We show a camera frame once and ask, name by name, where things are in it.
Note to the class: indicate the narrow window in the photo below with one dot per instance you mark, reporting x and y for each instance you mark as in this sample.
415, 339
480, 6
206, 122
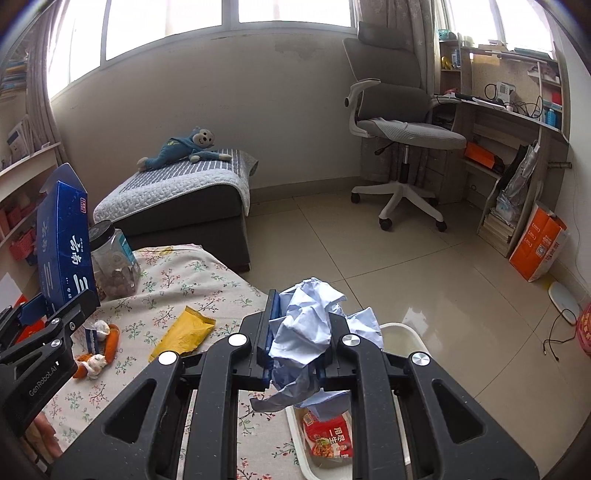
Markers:
475, 18

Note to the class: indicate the wooden desk with shelves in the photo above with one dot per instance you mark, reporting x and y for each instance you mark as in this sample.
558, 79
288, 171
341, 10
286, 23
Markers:
512, 134

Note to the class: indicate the blue monkey plush toy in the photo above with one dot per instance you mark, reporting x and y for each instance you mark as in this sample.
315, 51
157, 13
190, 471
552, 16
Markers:
175, 150

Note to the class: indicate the silver plastic bag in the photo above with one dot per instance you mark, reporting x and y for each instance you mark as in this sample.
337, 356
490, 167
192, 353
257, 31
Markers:
519, 180

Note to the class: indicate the yellow snack wrapper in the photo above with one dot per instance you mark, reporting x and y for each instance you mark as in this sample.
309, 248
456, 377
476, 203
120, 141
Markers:
184, 334

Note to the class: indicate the floral tablecloth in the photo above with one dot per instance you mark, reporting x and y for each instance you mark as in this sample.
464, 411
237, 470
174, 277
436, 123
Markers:
152, 286

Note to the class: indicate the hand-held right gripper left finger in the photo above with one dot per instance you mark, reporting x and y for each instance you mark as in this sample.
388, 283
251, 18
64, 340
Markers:
264, 364

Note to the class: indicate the pink storage basket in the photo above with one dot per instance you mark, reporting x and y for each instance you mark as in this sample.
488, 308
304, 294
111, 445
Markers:
23, 247

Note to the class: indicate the light blue paper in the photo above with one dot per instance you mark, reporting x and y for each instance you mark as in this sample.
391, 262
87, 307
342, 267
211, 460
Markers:
304, 323

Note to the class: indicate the grey office chair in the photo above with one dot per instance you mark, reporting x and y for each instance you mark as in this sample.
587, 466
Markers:
392, 115

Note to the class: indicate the orange box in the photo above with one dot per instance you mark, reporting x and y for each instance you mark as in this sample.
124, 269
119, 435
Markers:
480, 154

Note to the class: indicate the grey quilted mat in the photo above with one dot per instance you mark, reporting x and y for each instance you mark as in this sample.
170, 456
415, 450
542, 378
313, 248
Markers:
184, 189

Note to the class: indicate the red printed bucket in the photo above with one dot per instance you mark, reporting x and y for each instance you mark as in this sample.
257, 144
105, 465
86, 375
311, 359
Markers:
585, 330

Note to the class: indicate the dark grey ottoman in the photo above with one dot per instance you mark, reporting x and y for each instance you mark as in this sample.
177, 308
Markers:
184, 230

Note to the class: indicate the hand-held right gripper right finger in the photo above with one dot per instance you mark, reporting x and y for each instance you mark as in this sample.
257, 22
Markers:
334, 364

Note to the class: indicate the white desk device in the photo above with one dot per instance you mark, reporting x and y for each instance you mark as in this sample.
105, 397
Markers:
504, 92

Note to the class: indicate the stack of books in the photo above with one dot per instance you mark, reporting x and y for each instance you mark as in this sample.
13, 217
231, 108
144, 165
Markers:
497, 228

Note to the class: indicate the white bathroom scale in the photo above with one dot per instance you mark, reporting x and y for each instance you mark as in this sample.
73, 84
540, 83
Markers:
564, 297

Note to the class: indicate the orange paper bag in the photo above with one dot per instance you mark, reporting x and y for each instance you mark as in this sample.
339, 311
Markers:
538, 244

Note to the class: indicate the blue bottle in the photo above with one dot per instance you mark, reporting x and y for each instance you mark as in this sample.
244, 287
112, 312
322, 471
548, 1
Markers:
551, 117

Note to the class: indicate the red food packet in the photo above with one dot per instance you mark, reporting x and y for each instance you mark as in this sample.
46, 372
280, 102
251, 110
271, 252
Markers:
328, 436

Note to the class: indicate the orange peel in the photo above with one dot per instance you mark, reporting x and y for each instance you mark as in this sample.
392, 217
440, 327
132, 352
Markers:
112, 346

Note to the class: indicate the clear plastic jar black lid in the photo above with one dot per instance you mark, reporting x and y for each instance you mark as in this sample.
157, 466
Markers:
115, 263

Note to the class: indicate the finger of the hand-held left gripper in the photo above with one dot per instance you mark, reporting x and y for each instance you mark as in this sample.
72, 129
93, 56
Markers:
32, 311
81, 309

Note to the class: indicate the white blue candy wrapper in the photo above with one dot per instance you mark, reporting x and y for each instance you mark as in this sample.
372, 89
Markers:
97, 334

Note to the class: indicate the white bookshelf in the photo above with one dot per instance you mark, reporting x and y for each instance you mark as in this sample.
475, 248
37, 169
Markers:
21, 184

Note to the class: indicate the dark blue cardboard box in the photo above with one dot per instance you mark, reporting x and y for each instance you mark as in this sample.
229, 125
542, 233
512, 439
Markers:
64, 244

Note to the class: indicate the person's left hand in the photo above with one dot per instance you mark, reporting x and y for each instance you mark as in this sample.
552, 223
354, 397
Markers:
44, 434

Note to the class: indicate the large window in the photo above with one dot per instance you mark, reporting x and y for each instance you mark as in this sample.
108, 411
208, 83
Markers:
161, 27

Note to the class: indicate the white trash bin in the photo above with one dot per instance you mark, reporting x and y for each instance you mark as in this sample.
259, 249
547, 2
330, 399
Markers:
406, 337

